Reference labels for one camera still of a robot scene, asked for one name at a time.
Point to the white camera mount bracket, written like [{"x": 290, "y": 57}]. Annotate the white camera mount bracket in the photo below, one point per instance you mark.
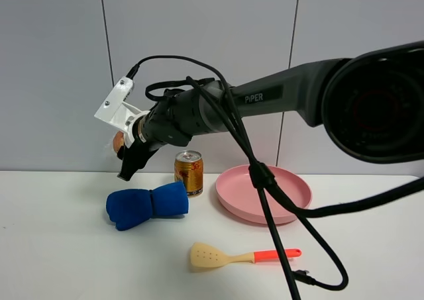
[{"x": 115, "y": 111}]

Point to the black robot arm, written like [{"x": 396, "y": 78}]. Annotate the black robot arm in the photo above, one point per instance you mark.
[{"x": 371, "y": 107}]

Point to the rolled blue towel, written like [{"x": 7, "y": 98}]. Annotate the rolled blue towel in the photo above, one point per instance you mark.
[{"x": 129, "y": 208}]

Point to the gold drink can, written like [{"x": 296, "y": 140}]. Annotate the gold drink can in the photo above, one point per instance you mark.
[{"x": 188, "y": 168}]

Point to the raspberry muffin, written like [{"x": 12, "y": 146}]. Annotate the raspberry muffin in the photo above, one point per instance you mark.
[{"x": 115, "y": 143}]

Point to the beige spatula orange handle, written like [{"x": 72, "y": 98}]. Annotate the beige spatula orange handle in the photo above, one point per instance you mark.
[{"x": 203, "y": 257}]

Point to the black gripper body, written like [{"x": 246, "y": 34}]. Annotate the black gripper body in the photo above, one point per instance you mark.
[{"x": 149, "y": 139}]

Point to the pink round plate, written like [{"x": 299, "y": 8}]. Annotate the pink round plate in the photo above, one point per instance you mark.
[{"x": 236, "y": 193}]

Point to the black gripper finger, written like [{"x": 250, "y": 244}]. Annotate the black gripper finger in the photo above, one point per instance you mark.
[{"x": 130, "y": 165}]

